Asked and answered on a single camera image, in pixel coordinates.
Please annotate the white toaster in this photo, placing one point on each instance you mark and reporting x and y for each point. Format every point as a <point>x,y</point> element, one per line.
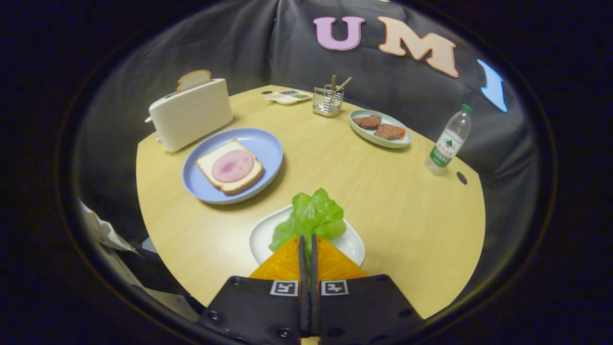
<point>191,117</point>

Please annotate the light wooden utensil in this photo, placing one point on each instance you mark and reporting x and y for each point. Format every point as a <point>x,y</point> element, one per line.
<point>345,84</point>

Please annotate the black backdrop cloth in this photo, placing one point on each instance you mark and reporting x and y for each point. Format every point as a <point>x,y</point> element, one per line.
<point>287,48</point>

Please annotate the blue plate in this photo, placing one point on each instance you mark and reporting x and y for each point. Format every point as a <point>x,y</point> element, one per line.
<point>261,143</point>

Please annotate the white plate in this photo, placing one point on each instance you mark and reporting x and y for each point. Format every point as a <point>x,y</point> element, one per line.
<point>263,235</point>

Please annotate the white bread slice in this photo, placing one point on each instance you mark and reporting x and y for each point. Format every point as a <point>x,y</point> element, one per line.
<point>206,165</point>

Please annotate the clear plastic water bottle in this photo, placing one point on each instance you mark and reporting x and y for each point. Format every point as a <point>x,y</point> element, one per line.
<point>448,143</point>

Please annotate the toasted bread slice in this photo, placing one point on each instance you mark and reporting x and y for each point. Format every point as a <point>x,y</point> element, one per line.
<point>194,79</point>

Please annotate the white crumpled sheet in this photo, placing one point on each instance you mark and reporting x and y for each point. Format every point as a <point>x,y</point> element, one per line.
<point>107,230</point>

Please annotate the green lettuce leaf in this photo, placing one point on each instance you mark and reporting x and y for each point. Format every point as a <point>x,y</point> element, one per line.
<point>311,215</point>

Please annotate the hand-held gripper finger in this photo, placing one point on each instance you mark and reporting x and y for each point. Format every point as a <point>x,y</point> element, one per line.
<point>302,287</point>
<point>314,287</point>

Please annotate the dark wooden utensil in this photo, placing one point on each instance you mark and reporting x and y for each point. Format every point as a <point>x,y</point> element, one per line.
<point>333,82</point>

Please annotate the pink ham slice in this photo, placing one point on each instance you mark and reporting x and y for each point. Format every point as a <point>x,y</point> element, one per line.
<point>233,166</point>

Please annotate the white divided seasoning tray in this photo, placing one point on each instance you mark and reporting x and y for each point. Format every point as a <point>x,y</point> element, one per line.
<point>287,99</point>

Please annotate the brown meat patty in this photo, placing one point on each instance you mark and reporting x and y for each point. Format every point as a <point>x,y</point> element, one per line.
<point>367,121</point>
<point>389,132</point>

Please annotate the pale green plate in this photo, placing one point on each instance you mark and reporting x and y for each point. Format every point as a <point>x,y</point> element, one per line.
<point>364,135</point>

